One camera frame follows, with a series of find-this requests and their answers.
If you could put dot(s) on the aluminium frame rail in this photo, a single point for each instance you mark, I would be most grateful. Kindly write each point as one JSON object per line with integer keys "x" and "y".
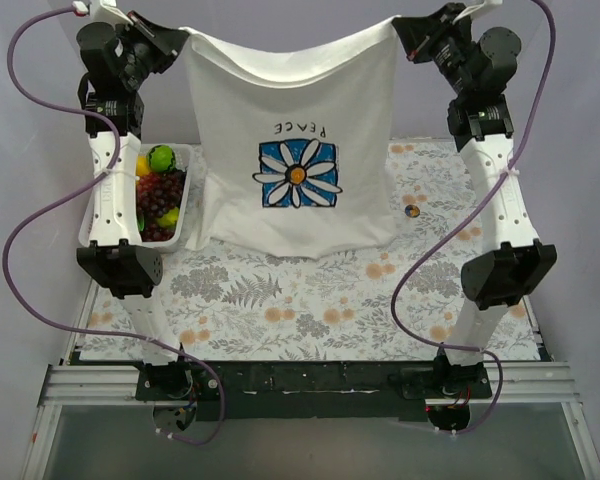
{"x": 524, "y": 382}

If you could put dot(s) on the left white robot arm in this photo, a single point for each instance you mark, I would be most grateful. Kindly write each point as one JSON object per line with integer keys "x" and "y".
{"x": 114, "y": 256}

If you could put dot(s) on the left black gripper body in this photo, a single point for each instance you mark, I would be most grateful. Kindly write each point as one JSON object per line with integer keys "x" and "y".
{"x": 156, "y": 35}

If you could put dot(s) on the purple toy grape bunch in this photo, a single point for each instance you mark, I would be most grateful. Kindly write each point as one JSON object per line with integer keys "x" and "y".
{"x": 156, "y": 194}

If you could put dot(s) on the white plastic fruit basket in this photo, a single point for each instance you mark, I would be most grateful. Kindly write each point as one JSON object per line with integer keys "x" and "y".
{"x": 184, "y": 154}

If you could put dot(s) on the yellow toy lemon upper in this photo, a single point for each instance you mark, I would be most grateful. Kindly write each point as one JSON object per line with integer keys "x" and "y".
{"x": 142, "y": 166}

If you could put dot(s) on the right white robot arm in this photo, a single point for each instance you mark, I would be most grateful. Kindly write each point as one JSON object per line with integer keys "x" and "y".
{"x": 514, "y": 259}

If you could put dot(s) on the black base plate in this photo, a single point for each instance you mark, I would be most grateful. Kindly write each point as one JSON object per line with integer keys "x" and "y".
{"x": 318, "y": 389}

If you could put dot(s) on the green toy watermelon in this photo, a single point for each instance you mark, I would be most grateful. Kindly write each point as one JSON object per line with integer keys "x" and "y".
{"x": 161, "y": 159}

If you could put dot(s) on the round blue yellow brooch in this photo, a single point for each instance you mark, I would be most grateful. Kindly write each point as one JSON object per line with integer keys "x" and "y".
{"x": 412, "y": 211}

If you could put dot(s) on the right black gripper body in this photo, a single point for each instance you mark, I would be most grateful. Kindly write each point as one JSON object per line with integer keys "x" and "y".
{"x": 422, "y": 35}

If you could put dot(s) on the white t-shirt with flower print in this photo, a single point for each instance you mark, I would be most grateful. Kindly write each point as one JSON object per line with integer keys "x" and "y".
{"x": 295, "y": 144}

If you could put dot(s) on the yellow green toy fruit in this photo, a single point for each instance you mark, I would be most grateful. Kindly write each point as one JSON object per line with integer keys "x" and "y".
{"x": 168, "y": 220}

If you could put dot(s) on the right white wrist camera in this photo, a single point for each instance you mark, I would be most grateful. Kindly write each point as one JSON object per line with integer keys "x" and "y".
{"x": 477, "y": 10}

